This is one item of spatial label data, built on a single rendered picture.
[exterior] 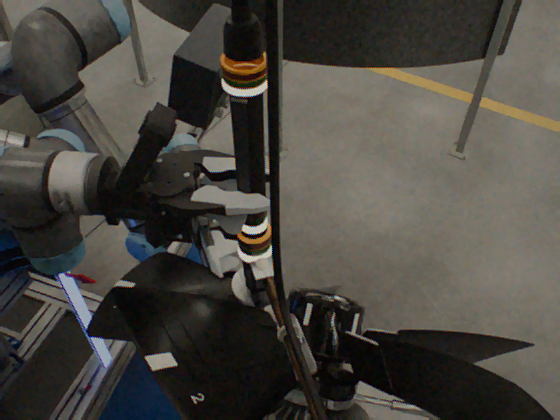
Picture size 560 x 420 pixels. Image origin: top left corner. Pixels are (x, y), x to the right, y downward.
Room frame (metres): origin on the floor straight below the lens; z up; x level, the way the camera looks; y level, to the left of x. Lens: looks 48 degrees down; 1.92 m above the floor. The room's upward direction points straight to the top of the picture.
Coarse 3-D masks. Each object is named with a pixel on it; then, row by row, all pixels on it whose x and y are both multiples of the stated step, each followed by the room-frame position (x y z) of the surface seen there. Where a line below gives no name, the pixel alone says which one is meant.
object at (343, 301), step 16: (304, 288) 0.50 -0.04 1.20; (288, 304) 0.45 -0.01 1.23; (304, 304) 0.43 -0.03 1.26; (320, 304) 0.42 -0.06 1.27; (336, 304) 0.43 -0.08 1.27; (352, 304) 0.47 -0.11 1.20; (320, 320) 0.41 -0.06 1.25; (336, 320) 0.41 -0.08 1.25; (352, 320) 0.41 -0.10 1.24; (304, 336) 0.39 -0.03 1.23; (320, 336) 0.39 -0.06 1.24; (336, 336) 0.39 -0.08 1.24; (320, 352) 0.37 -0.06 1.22; (336, 352) 0.37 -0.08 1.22; (320, 368) 0.36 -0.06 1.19; (336, 368) 0.37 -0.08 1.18; (320, 384) 0.33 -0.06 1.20; (336, 384) 0.34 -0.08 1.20; (352, 384) 0.35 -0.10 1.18
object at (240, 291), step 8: (272, 264) 0.41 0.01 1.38; (240, 272) 0.46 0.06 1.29; (248, 272) 0.41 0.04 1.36; (256, 272) 0.40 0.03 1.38; (264, 272) 0.40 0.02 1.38; (272, 272) 0.40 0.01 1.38; (232, 280) 0.45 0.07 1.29; (240, 280) 0.45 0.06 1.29; (248, 280) 0.40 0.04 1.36; (256, 280) 0.39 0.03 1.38; (232, 288) 0.43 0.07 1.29; (240, 288) 0.43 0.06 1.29; (256, 288) 0.39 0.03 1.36; (240, 296) 0.42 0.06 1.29; (248, 296) 0.42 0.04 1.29; (256, 296) 0.40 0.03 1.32; (264, 296) 0.41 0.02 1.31; (248, 304) 0.41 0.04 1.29; (256, 304) 0.40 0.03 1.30; (264, 304) 0.41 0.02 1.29
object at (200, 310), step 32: (128, 288) 0.35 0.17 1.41; (128, 320) 0.30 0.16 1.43; (160, 320) 0.31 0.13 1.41; (192, 320) 0.33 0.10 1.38; (224, 320) 0.35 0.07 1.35; (256, 320) 0.37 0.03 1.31; (160, 352) 0.27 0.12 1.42; (192, 352) 0.28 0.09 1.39; (224, 352) 0.30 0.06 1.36; (256, 352) 0.32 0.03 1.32; (160, 384) 0.23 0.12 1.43; (192, 384) 0.24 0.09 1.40; (224, 384) 0.26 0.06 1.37; (256, 384) 0.28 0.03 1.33; (288, 384) 0.30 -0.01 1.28; (192, 416) 0.20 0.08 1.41; (224, 416) 0.22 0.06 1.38; (256, 416) 0.24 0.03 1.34
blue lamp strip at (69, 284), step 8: (64, 280) 0.53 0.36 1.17; (72, 280) 0.55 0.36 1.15; (72, 288) 0.54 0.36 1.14; (72, 296) 0.53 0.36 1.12; (80, 296) 0.55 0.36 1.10; (80, 304) 0.54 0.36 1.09; (80, 312) 0.53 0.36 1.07; (88, 312) 0.55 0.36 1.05; (88, 320) 0.54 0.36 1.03; (96, 344) 0.53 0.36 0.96; (104, 352) 0.54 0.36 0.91; (104, 360) 0.53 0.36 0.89
